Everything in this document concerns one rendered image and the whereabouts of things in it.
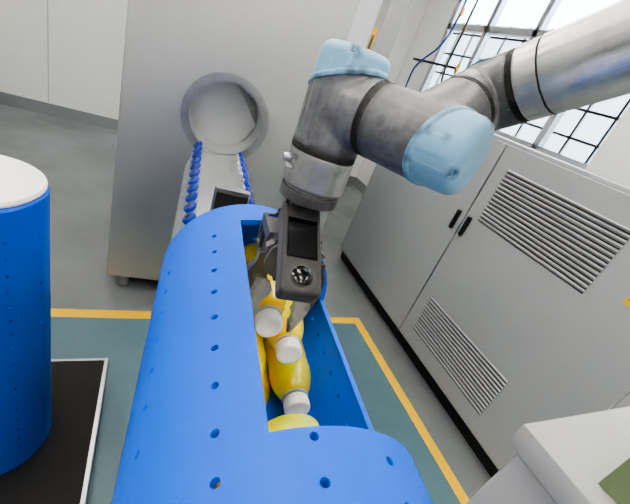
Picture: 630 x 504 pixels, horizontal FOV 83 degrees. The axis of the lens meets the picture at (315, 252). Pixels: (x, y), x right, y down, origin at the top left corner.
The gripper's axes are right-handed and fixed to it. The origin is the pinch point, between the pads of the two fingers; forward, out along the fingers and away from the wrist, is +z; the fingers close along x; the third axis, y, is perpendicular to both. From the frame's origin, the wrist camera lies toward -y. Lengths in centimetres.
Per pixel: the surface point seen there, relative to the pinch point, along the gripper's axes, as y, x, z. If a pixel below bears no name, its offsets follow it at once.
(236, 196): 59, 1, 5
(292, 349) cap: -0.5, -4.4, 3.6
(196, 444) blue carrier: -20.8, 9.9, -6.1
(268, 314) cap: -0.2, 0.7, -2.2
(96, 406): 60, 31, 97
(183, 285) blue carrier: 0.8, 12.1, -4.5
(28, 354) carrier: 42, 44, 53
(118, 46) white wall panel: 431, 105, 14
